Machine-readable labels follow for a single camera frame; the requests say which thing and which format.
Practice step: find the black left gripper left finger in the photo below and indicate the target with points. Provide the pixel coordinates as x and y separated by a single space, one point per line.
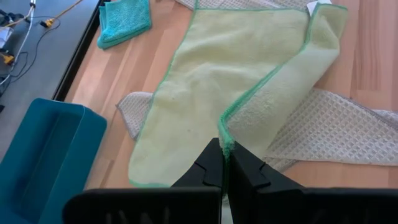
208 174

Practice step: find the black aluminium table frame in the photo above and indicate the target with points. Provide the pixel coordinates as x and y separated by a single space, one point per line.
77 53

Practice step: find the yellow-green microfiber towel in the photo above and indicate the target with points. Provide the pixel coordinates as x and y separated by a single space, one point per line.
211 77

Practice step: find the teal plastic bin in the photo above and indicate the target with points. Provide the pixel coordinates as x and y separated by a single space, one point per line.
46 155

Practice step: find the teal microfiber towel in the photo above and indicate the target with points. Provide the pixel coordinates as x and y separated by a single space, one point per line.
124 21

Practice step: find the yellow power plug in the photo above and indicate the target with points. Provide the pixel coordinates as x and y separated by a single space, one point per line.
47 22

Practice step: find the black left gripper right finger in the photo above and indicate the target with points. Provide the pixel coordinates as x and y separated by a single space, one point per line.
248 183

